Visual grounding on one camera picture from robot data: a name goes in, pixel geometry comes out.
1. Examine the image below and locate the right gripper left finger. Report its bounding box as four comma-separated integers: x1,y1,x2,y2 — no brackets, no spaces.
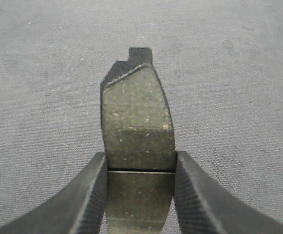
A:
0,153,107,234

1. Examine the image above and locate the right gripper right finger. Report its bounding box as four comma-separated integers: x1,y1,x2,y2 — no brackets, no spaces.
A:
174,151,283,234

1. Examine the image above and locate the brake pad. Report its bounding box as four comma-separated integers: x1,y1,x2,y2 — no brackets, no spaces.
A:
101,47,177,234

